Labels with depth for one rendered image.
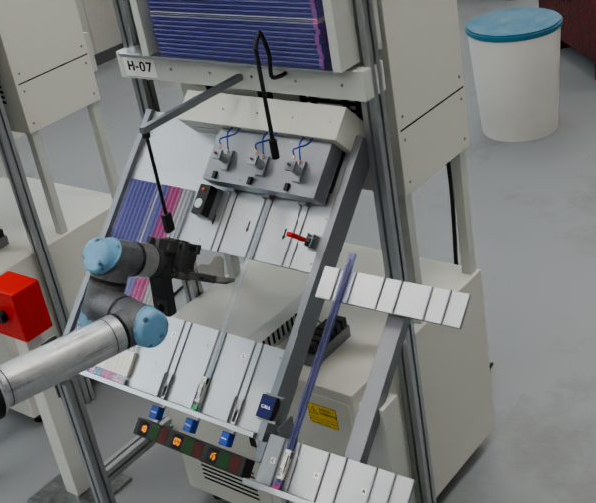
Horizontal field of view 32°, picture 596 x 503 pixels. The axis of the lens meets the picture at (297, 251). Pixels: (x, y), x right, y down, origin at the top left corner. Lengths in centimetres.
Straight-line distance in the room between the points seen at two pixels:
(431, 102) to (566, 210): 210
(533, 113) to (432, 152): 267
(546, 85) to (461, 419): 255
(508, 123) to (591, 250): 120
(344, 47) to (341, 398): 85
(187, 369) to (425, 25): 99
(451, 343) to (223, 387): 78
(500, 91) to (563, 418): 224
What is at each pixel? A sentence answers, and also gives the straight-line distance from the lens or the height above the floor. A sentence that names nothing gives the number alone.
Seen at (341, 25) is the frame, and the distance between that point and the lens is 220.
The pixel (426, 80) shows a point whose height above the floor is 125.
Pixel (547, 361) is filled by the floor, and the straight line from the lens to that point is 362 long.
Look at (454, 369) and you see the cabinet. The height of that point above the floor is 40.
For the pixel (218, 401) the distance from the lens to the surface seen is 234.
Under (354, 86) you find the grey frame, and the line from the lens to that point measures 226.
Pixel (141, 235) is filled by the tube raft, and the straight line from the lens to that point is 262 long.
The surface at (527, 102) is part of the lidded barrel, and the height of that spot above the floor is 21.
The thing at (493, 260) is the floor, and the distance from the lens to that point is 422.
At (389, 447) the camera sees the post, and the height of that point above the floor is 72.
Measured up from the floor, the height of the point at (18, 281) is 78.
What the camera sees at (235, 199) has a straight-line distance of 248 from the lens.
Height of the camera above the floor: 209
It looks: 28 degrees down
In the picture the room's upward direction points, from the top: 10 degrees counter-clockwise
